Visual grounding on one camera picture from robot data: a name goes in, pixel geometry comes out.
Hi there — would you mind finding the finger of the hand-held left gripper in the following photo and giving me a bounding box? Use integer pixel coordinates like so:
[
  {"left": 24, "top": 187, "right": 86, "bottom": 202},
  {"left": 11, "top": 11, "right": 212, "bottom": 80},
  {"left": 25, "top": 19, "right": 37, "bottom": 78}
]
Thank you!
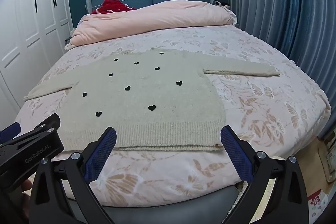
[
  {"left": 25, "top": 113, "right": 62, "bottom": 136},
  {"left": 0, "top": 122, "right": 22, "bottom": 144}
]

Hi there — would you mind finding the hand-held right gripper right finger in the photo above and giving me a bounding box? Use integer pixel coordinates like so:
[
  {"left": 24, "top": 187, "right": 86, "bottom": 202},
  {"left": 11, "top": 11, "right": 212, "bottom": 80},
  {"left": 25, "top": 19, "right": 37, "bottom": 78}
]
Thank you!
[{"left": 220, "top": 125, "right": 309, "bottom": 224}]

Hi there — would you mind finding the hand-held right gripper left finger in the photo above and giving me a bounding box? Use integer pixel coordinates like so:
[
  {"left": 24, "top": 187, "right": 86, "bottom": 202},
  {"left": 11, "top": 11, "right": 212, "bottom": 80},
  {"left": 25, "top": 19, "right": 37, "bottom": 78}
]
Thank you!
[{"left": 28, "top": 126, "right": 117, "bottom": 224}]

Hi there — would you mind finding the cream towel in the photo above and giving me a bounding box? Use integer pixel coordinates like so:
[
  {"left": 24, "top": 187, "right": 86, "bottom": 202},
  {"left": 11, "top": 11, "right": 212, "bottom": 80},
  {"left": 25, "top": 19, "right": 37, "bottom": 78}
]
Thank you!
[{"left": 24, "top": 48, "right": 281, "bottom": 153}]

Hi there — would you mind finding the person's left hand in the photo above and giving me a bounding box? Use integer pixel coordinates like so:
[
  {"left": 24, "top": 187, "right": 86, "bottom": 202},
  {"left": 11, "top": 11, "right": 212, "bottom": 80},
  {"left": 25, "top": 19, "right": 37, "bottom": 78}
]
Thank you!
[{"left": 20, "top": 179, "right": 34, "bottom": 215}]

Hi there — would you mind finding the cream fluffy rug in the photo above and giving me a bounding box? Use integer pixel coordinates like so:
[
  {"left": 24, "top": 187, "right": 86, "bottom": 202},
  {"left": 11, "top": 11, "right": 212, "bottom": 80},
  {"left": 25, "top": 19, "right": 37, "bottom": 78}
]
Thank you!
[{"left": 227, "top": 182, "right": 248, "bottom": 217}]

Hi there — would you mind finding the pink butterfly bedsheet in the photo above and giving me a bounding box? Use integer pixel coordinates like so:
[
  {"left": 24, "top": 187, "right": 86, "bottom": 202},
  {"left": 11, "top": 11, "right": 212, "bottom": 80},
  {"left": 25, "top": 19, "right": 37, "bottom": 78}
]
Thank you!
[{"left": 13, "top": 24, "right": 332, "bottom": 217}]

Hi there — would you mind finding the floral floor mat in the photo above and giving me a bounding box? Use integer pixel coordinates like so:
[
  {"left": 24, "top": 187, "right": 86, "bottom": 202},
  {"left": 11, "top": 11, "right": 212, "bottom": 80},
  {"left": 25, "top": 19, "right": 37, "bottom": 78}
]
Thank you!
[{"left": 307, "top": 188, "right": 329, "bottom": 214}]

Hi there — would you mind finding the white wardrobe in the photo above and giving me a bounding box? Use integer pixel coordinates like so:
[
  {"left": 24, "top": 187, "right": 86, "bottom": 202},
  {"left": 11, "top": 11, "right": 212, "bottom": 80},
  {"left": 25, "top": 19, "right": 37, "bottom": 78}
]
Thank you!
[{"left": 0, "top": 0, "right": 76, "bottom": 119}]

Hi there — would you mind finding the red cloth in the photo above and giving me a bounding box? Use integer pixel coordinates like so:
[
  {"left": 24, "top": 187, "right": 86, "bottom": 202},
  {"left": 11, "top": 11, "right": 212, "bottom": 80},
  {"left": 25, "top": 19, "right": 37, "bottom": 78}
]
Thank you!
[{"left": 91, "top": 0, "right": 136, "bottom": 15}]

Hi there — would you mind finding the pink duvet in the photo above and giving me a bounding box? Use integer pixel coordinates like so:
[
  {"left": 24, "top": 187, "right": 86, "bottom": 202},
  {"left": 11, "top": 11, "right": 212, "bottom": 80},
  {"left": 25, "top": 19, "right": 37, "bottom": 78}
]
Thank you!
[{"left": 64, "top": 1, "right": 238, "bottom": 51}]

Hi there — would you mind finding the black and white plush toy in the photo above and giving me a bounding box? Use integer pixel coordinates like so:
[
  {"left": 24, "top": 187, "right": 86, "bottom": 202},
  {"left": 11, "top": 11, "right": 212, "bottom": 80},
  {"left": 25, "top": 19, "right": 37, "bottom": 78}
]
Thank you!
[{"left": 214, "top": 0, "right": 231, "bottom": 10}]

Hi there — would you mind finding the blue curtain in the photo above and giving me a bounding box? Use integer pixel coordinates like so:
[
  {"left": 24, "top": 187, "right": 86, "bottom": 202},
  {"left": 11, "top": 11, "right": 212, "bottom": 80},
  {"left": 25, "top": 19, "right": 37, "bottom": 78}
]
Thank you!
[{"left": 226, "top": 0, "right": 336, "bottom": 100}]

